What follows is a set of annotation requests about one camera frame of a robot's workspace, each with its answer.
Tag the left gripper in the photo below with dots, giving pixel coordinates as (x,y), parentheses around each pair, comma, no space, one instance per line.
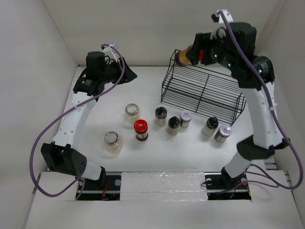
(127,76)

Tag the black wire rack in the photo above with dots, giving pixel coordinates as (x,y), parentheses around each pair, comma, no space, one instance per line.
(203,91)

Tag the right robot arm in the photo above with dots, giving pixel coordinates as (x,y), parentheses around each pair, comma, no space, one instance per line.
(266,137)

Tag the black cap spice grinder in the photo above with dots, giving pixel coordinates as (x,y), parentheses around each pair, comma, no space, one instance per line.
(160,116)
(173,125)
(210,127)

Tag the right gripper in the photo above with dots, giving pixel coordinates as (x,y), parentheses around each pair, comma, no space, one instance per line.
(203,41)

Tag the red lid sauce jar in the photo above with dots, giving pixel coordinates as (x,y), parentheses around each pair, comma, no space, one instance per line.
(141,129)
(182,59)

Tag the clear glass jar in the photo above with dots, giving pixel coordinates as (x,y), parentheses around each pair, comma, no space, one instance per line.
(113,142)
(131,115)

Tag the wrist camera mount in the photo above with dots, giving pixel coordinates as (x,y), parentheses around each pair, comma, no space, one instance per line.
(110,47)
(219,15)

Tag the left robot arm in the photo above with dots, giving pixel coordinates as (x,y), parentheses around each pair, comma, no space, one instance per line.
(62,155)

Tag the clear glass jar front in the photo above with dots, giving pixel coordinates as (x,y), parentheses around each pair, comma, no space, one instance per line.
(113,142)

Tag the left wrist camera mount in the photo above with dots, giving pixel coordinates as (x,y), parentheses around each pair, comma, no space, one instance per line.
(110,47)

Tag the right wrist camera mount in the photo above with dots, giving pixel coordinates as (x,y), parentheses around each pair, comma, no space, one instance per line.
(219,15)

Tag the white lid spice jar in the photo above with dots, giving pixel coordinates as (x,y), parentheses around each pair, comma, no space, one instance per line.
(223,133)
(185,118)

